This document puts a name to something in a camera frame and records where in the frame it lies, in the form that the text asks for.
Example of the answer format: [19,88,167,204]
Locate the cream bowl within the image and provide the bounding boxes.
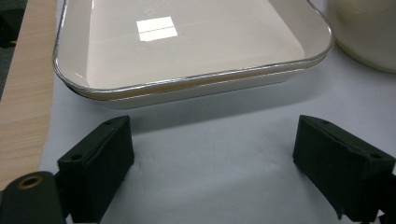
[323,0,396,75]

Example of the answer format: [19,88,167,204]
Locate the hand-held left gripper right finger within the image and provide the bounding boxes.
[292,114,396,223]

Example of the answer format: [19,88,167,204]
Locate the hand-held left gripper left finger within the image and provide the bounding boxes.
[56,115,135,224]

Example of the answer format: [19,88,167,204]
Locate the white table sheet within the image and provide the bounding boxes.
[38,0,396,224]

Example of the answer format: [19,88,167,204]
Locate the white square tray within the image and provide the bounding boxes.
[64,59,325,110]
[51,0,335,102]

